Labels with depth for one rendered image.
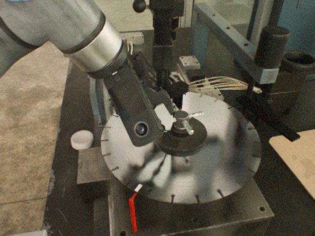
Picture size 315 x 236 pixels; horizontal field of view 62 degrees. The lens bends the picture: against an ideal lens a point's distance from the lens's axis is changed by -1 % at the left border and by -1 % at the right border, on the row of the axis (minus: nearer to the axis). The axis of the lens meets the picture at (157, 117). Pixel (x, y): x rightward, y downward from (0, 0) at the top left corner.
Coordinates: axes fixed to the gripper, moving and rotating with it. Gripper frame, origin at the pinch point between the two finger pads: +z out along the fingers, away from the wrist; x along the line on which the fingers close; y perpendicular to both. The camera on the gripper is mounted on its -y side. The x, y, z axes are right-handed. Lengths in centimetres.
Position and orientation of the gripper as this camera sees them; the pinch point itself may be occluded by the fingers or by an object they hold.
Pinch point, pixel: (165, 129)
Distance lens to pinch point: 51.2
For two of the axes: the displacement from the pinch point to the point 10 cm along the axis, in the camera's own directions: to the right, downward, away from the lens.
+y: -1.8, -7.6, 6.2
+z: 4.6, 4.9, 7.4
